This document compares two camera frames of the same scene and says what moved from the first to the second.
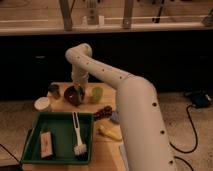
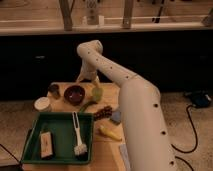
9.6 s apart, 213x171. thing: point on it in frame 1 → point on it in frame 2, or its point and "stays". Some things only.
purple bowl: x=71 y=96 stays
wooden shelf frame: x=42 y=16 stays
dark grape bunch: x=106 y=112 stays
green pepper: x=79 y=90 → x=86 y=105
